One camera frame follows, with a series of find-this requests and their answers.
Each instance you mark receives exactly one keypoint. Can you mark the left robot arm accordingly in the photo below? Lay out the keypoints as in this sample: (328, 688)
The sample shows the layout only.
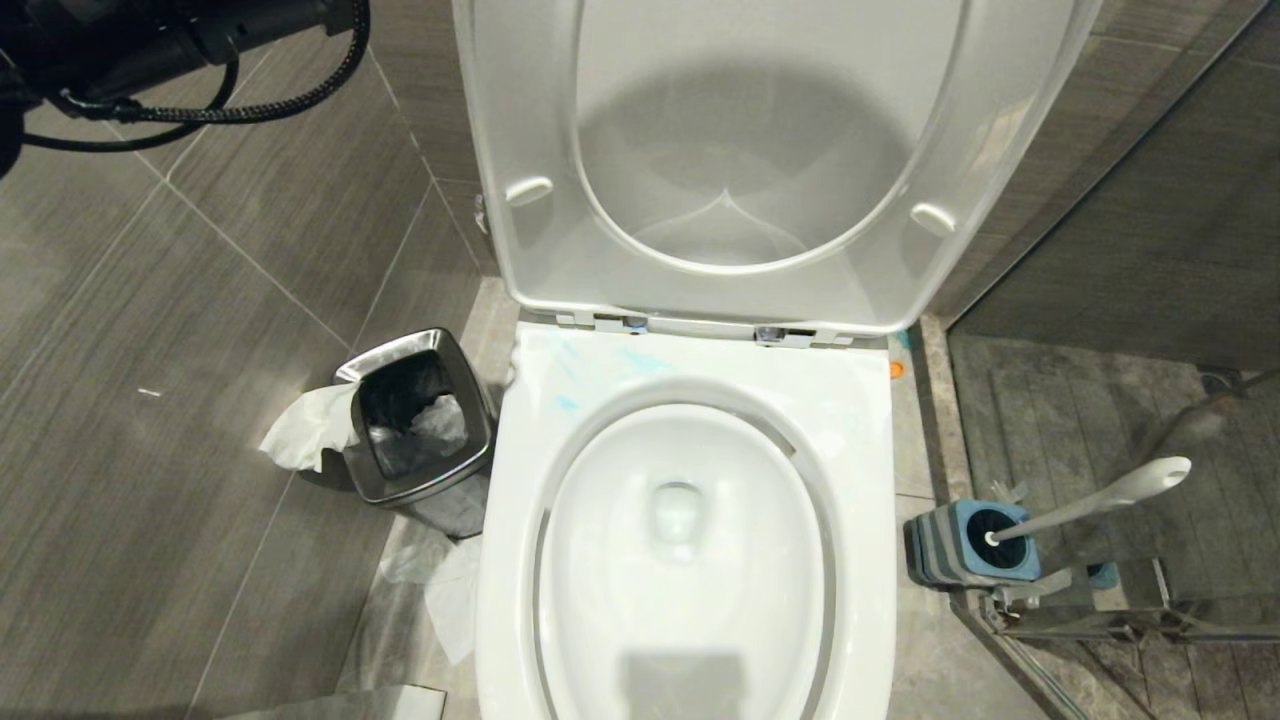
(150, 35)

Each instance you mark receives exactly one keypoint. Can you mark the white toilet bowl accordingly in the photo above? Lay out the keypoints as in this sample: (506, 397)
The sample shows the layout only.
(690, 540)

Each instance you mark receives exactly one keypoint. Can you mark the white toilet lid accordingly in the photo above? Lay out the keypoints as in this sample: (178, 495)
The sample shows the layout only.
(760, 150)

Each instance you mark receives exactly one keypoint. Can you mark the blue grey brush holder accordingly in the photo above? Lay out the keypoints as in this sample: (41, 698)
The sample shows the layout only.
(950, 545)

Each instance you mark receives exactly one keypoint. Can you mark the white toilet brush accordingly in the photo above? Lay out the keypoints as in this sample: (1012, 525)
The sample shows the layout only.
(1100, 497)

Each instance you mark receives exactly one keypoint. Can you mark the steel trash bin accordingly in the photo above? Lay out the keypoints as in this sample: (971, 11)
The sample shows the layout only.
(420, 440)

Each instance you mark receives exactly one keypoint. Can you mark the crumpled white tissue paper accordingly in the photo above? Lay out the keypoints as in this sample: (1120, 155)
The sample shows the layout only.
(305, 430)

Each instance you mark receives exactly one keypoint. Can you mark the glass shower door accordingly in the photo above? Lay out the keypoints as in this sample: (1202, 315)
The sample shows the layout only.
(1130, 400)

